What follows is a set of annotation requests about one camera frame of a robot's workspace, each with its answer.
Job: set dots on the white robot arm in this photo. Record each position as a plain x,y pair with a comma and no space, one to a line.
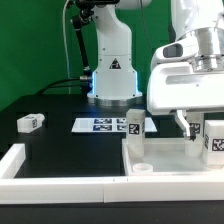
114,79

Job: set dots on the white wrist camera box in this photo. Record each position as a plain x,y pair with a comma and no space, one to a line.
178,51

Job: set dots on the white U-shaped fence wall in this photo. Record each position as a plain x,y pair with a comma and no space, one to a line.
14,190

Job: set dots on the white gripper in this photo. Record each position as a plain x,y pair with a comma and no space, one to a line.
174,87

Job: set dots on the white square table top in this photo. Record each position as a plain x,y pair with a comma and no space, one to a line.
165,157

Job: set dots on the white fiducial marker sheet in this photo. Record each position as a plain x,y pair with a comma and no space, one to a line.
99,125

